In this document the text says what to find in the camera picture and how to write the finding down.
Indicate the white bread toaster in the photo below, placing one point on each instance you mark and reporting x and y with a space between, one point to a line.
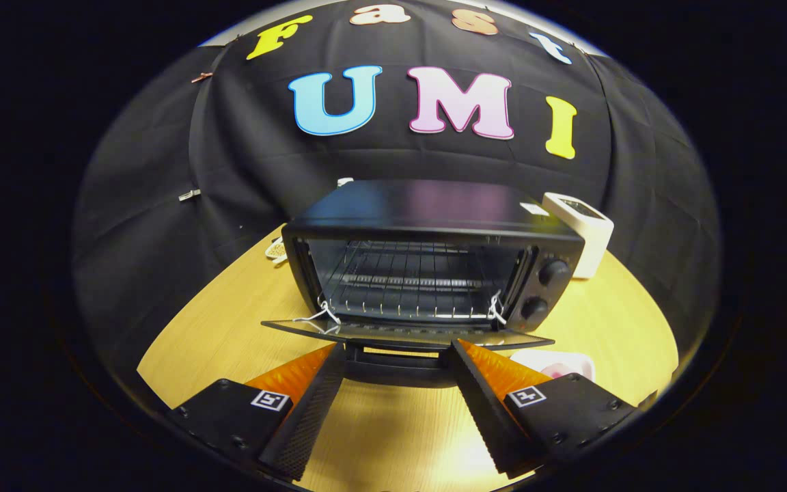
591 246

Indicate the white square plate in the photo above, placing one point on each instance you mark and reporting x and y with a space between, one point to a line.
544 360

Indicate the pink round ham slice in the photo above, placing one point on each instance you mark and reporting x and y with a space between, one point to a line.
556 372

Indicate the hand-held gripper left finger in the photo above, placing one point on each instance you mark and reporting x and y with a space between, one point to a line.
311 410

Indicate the red cloth clip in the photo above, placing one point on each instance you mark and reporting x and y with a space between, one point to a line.
202 77

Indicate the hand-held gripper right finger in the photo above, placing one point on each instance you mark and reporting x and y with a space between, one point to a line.
486 403

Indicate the silver metal clip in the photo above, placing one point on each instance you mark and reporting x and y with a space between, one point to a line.
189 195

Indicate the black toaster oven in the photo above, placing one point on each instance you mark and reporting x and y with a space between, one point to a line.
434 205

